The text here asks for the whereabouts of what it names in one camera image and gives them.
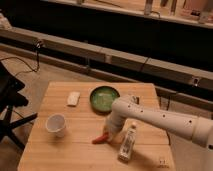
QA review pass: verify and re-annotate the green round plate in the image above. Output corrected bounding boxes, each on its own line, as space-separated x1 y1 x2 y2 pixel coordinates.
90 86 120 113

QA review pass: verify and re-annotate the small black rectangular object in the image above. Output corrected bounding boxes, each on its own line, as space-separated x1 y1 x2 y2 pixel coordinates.
132 96 140 104

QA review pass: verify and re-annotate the black cable on floor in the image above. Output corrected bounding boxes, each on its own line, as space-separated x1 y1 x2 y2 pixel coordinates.
0 39 45 76

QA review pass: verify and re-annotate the black chair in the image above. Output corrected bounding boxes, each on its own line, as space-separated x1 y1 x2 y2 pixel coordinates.
0 62 37 149

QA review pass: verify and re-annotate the white paper cup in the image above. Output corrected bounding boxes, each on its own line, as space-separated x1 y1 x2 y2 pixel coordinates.
45 114 66 137

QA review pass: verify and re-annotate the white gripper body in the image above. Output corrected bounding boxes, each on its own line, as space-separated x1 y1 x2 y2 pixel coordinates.
103 125 118 142

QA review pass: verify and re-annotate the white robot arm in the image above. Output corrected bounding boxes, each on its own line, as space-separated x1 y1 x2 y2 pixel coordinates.
105 95 213 149

